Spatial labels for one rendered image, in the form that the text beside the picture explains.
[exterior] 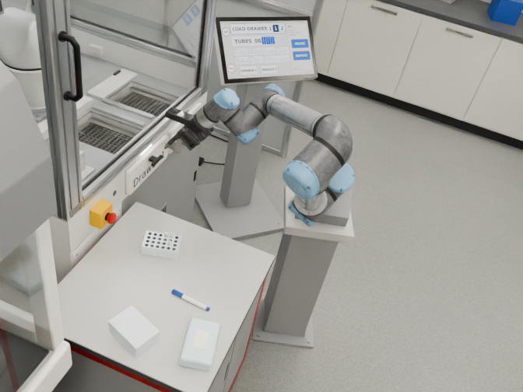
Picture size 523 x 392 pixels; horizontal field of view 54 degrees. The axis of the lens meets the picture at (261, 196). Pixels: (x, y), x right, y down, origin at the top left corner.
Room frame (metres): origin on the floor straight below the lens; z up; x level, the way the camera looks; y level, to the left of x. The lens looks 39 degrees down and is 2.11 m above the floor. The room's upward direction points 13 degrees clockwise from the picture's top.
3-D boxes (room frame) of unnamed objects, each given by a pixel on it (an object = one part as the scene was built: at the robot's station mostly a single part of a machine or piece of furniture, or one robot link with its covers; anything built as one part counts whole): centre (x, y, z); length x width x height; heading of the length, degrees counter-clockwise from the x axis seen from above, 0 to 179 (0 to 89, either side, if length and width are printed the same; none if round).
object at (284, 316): (1.66, -0.24, 0.38); 0.30 x 0.30 x 0.76; 6
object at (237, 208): (2.41, 0.13, 0.51); 0.50 x 0.45 x 1.02; 33
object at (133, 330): (0.88, 0.28, 0.79); 0.13 x 0.09 x 0.05; 58
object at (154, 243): (1.25, 0.31, 0.78); 0.12 x 0.08 x 0.04; 96
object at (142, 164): (1.56, 0.46, 0.87); 0.29 x 0.02 x 0.11; 168
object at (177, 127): (1.87, 0.39, 0.87); 0.29 x 0.02 x 0.11; 168
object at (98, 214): (1.24, 0.51, 0.88); 0.07 x 0.05 x 0.07; 168
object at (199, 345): (0.89, 0.08, 0.78); 0.15 x 0.10 x 0.04; 1
